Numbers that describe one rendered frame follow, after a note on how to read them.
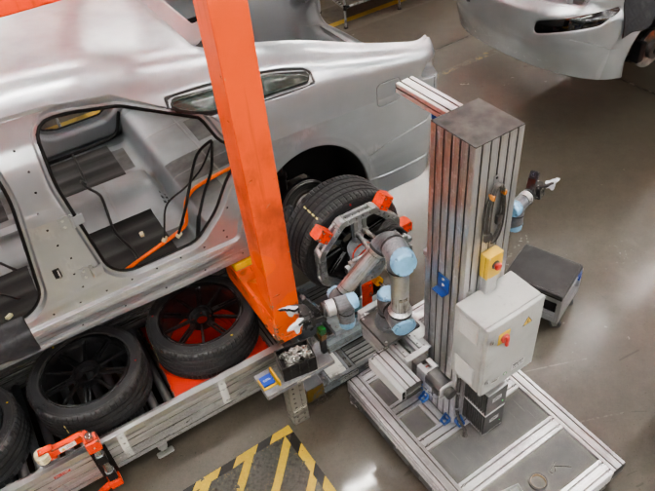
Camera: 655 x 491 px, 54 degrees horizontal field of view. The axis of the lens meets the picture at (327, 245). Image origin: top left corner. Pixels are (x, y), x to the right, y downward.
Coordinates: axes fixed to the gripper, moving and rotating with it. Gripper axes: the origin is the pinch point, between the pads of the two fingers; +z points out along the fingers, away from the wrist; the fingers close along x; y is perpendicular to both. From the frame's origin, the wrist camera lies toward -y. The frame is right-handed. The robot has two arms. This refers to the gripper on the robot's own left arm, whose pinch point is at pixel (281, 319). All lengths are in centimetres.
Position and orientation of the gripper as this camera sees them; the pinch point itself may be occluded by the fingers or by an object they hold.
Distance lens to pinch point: 287.2
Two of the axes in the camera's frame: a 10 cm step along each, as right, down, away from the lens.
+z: -9.4, 2.8, -1.9
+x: -3.2, -5.1, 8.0
